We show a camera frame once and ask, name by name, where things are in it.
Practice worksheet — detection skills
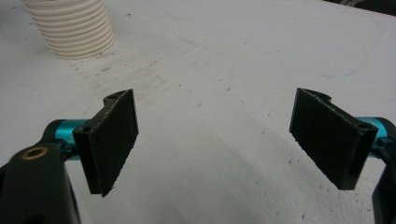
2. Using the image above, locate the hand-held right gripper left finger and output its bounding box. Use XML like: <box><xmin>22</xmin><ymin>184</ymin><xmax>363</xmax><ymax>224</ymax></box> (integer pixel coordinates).
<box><xmin>42</xmin><ymin>88</ymin><xmax>140</xmax><ymax>198</ymax></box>

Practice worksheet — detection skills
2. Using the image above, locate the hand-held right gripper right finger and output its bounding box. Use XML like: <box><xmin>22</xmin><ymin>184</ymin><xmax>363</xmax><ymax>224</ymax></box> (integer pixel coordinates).
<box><xmin>289</xmin><ymin>87</ymin><xmax>396</xmax><ymax>191</ymax></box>

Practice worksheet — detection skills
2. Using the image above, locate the cream ribbed cup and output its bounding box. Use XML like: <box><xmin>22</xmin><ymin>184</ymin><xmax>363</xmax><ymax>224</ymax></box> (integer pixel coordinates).
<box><xmin>21</xmin><ymin>0</ymin><xmax>117</xmax><ymax>61</ymax></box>

